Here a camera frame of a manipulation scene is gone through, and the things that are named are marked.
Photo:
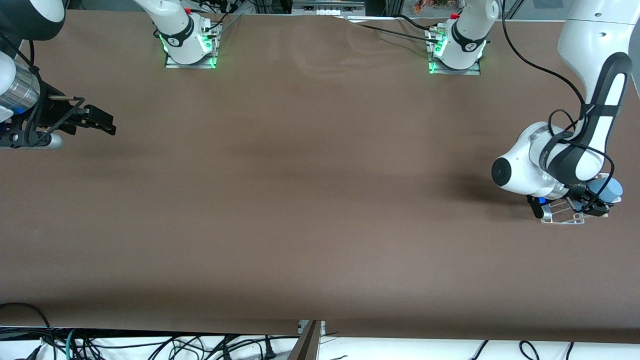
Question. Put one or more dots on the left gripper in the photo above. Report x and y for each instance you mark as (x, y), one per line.
(589, 202)

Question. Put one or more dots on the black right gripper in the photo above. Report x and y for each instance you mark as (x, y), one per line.
(50, 111)

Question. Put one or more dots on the blue plastic cup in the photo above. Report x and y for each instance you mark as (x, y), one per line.
(607, 187)

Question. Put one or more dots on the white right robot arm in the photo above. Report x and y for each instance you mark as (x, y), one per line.
(175, 25)

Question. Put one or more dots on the white power strip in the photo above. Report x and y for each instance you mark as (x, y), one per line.
(327, 9)

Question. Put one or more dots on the orange background clutter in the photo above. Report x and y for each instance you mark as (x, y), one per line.
(425, 6)

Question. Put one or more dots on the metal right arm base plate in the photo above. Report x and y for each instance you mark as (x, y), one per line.
(192, 65)

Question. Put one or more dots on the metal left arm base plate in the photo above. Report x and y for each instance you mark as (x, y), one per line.
(457, 72)

